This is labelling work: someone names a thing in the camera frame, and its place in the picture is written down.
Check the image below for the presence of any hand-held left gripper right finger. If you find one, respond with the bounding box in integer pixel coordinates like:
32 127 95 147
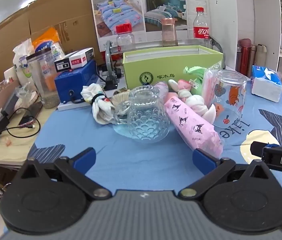
178 148 271 201

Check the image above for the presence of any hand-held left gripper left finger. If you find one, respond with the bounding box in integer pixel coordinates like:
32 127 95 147
18 147 112 201

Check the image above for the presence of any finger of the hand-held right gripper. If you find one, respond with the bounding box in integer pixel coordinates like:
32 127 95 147
250 141 280 157

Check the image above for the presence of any white socks bundle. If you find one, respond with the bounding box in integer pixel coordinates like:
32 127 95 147
81 83 117 125

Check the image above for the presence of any pink white braided plush bunny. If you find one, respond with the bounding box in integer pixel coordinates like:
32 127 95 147
168 79 217 123

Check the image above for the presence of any green cardboard box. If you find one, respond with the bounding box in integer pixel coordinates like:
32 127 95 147
122 45 225 91

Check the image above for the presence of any pink cartoon print roll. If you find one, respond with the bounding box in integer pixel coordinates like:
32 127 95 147
163 92 223 158

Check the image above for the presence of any blue printed blanket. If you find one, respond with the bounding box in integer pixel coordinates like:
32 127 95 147
27 76 282 198

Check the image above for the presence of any white base board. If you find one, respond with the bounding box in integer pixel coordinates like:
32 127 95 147
57 99 94 112

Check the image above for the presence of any printed clear glass cup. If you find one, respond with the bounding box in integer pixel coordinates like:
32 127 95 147
211 69 248 131

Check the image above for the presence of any blue white tissue pack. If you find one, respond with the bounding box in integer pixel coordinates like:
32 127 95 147
251 65 282 103

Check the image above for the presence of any dark smartphone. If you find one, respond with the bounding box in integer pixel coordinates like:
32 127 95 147
18 101 44 126

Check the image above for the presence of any clear scale-pattern glass pitcher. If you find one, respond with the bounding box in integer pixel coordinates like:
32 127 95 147
113 85 170 144

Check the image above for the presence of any pink striped plastic packet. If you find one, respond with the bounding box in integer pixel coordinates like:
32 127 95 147
202 67 222 107

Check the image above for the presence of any blue metal machine box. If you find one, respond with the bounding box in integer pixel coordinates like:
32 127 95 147
54 60 98 104

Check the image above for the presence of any green plush cloth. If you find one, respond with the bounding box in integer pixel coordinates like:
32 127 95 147
183 66 208 96

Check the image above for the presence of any tall clear plastic jar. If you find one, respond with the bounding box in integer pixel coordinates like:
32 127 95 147
26 50 61 109

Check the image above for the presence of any crumpled clear plastic bag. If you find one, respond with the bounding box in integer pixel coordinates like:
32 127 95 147
15 81 39 108

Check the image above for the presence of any beige thermos flask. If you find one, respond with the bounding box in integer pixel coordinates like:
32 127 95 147
249 44 258 73

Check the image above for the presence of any red thermos flask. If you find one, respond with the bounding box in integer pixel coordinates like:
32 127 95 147
238 38 252 77

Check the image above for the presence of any black white pen box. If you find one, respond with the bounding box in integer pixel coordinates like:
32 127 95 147
54 47 95 72

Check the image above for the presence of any white plastic bag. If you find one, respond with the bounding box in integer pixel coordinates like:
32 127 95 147
12 38 36 86

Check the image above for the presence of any orange white snack bag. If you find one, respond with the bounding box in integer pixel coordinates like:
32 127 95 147
32 27 66 58

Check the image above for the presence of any clear jar with red lid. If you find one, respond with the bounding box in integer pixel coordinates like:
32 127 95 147
115 23 135 53

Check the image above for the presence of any white shelf unit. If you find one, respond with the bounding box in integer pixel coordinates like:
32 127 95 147
233 0 282 98

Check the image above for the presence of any pink glass jar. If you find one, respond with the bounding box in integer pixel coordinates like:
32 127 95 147
161 18 179 47

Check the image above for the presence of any red label cola bottle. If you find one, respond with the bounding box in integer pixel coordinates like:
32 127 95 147
193 7 211 47

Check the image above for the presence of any brown cardboard sheet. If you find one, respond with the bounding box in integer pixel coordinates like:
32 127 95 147
0 0 99 82

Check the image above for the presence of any black machine power cable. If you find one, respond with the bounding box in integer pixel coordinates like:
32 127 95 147
70 74 106 104

